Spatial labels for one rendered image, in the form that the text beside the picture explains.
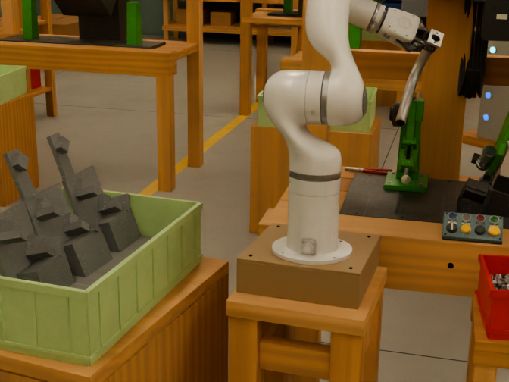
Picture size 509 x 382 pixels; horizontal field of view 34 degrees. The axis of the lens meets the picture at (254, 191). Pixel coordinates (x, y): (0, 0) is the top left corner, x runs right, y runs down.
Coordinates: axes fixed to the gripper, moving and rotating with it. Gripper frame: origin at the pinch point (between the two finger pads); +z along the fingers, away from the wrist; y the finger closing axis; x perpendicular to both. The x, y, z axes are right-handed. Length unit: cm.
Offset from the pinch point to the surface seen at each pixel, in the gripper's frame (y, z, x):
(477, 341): -90, 27, -11
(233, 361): -107, -19, 14
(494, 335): -87, 31, -12
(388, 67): 13.6, -4.8, 30.6
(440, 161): -7.3, 22.3, 38.9
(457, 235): -56, 22, 4
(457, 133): -0.9, 22.9, 30.1
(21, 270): -109, -72, 9
